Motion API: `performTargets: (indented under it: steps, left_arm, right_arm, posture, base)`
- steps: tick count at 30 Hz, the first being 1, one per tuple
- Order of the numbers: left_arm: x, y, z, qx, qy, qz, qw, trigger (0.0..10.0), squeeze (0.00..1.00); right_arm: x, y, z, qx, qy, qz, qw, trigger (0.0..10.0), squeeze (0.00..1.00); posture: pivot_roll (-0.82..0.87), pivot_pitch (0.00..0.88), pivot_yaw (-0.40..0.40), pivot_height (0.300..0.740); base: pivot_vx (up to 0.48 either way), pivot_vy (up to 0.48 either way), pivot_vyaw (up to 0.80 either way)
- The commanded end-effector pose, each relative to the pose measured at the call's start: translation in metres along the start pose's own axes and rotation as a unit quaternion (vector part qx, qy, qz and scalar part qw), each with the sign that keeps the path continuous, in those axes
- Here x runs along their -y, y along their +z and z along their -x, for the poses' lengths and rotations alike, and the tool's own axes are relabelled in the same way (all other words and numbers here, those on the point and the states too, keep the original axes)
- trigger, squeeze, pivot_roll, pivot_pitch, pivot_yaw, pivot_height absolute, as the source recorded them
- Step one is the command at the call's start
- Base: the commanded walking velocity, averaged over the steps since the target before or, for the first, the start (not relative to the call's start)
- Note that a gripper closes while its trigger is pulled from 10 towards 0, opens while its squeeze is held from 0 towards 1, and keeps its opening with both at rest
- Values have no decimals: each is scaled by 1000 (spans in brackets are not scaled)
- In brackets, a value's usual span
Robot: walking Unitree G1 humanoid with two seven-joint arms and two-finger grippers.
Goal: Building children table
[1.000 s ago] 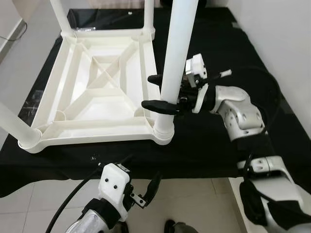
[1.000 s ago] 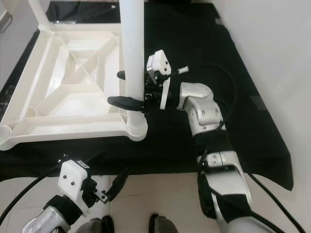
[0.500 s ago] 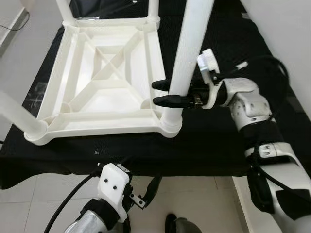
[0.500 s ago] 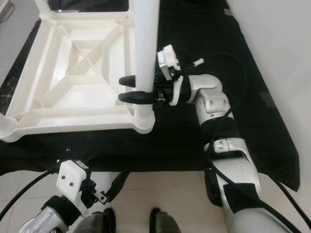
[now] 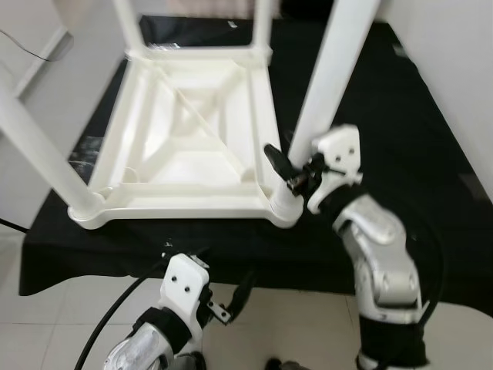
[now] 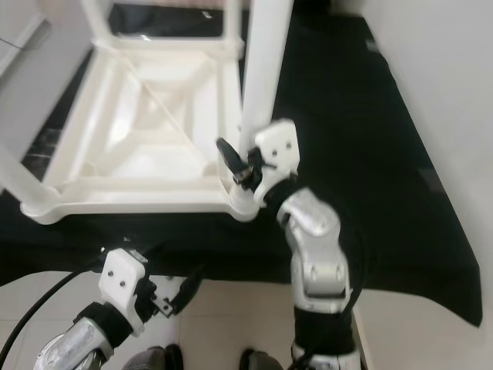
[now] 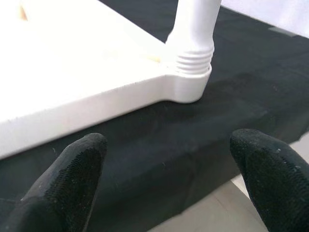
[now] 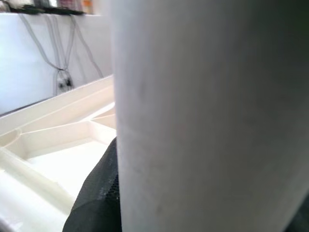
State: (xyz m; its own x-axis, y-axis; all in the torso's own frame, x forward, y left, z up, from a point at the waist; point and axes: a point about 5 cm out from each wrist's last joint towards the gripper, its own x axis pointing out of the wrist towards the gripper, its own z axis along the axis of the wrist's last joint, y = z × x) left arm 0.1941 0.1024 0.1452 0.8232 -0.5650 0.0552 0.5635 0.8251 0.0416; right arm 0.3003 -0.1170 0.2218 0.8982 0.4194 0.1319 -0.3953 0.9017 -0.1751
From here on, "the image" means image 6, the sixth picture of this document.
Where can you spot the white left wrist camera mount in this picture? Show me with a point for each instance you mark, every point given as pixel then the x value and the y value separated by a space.
pixel 123 285

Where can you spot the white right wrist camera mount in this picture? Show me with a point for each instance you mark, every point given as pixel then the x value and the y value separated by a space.
pixel 279 150

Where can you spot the grey tape piece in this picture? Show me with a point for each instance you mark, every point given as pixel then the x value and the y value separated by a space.
pixel 372 46
pixel 432 179

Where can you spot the white plastic table leg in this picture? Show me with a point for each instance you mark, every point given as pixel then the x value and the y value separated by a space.
pixel 266 62
pixel 27 181
pixel 231 21
pixel 98 21

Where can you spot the black tablecloth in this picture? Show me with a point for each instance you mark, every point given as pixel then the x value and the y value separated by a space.
pixel 370 116

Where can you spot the small white paper scrap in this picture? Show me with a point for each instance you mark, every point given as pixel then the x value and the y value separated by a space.
pixel 202 14

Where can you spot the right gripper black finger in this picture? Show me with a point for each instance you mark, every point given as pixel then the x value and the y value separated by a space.
pixel 229 158

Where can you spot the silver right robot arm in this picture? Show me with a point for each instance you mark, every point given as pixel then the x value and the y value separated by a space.
pixel 316 254

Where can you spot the white plastic children table top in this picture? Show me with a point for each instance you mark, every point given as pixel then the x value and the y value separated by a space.
pixel 146 131

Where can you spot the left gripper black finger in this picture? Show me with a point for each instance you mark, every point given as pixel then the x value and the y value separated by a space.
pixel 189 289

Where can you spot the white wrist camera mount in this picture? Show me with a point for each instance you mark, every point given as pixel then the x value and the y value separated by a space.
pixel 123 285
pixel 279 150

